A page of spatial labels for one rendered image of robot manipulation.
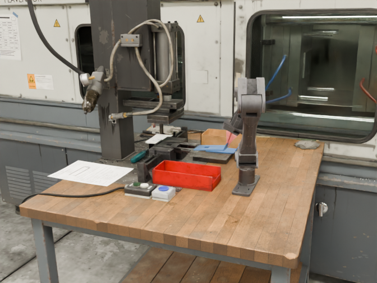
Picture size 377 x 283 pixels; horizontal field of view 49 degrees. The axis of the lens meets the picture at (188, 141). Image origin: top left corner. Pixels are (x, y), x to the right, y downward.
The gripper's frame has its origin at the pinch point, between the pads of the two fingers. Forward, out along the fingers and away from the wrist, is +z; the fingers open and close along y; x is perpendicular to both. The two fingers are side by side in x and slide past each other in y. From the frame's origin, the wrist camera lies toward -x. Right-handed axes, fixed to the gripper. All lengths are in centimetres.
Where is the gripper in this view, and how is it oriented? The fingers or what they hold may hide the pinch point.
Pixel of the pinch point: (227, 144)
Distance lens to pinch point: 177.8
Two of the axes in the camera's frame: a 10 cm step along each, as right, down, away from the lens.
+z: -3.7, 8.3, 4.1
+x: -3.9, 2.7, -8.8
